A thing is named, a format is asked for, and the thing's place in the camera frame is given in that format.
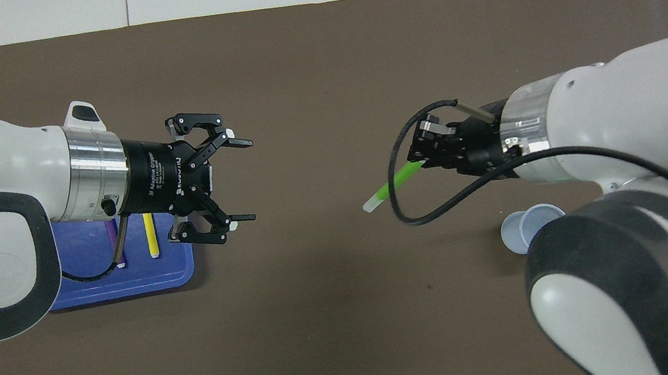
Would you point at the green pen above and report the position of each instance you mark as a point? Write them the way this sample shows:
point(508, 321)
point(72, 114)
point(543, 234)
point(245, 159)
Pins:
point(392, 186)

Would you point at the clear plastic cup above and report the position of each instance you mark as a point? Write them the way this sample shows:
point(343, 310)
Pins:
point(514, 235)

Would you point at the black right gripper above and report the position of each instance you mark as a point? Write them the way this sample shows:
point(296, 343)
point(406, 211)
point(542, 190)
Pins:
point(483, 142)

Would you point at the yellow pen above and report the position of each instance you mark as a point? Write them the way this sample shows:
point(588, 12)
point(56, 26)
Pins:
point(151, 237)

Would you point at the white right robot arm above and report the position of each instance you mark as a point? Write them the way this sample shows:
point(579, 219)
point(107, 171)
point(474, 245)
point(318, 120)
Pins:
point(642, 173)

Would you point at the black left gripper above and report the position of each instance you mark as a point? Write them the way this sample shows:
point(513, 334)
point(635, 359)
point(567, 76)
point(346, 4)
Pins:
point(161, 175)

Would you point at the purple pen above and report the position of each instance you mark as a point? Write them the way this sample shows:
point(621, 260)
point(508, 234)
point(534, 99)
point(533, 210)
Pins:
point(113, 233)

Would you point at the blue plastic tray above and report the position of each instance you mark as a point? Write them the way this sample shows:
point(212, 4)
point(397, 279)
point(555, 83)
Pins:
point(146, 277)

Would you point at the brown table mat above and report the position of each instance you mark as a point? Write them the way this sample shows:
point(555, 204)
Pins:
point(316, 54)

